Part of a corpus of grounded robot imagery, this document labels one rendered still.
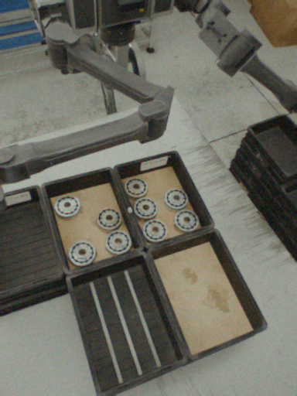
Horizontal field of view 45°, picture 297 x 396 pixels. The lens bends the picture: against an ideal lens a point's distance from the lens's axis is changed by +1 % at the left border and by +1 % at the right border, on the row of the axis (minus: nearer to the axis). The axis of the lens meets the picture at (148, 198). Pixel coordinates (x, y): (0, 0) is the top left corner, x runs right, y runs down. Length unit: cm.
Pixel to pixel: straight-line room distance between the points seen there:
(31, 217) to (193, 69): 238
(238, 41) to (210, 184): 93
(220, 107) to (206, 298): 210
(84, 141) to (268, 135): 169
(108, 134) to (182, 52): 280
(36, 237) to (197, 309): 68
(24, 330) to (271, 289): 101
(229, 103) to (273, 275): 192
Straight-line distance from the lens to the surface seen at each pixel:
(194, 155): 187
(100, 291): 137
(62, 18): 123
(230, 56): 100
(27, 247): 146
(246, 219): 174
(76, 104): 306
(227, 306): 142
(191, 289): 140
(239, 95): 335
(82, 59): 109
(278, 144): 239
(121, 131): 89
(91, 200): 152
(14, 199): 150
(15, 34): 304
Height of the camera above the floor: 214
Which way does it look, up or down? 59 degrees down
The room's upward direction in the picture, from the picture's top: 10 degrees clockwise
